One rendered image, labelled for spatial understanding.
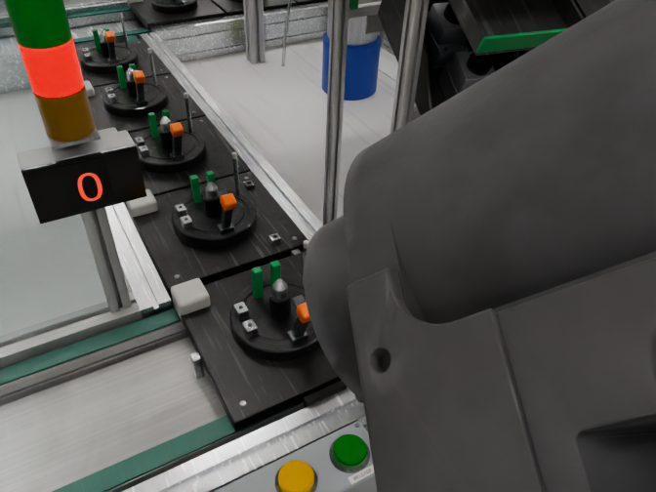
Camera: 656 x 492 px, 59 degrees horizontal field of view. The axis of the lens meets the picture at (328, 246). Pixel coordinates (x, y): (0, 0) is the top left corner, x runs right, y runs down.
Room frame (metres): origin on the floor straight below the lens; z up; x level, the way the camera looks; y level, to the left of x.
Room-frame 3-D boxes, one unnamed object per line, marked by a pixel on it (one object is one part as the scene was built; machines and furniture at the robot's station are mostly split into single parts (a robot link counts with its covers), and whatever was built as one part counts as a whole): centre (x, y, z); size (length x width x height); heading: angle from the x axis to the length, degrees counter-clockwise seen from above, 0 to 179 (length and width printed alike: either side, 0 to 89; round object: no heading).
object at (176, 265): (0.76, 0.19, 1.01); 0.24 x 0.24 x 0.13; 31
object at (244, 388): (0.55, 0.06, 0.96); 0.24 x 0.24 x 0.02; 31
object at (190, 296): (0.58, 0.20, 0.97); 0.05 x 0.05 x 0.04; 31
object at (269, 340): (0.55, 0.06, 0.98); 0.14 x 0.14 x 0.02
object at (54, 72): (0.55, 0.29, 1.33); 0.05 x 0.05 x 0.05
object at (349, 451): (0.35, -0.04, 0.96); 0.04 x 0.04 x 0.02
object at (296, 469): (0.32, 0.02, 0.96); 0.04 x 0.04 x 0.02
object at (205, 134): (0.97, 0.32, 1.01); 0.24 x 0.24 x 0.13; 31
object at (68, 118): (0.55, 0.29, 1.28); 0.05 x 0.05 x 0.05
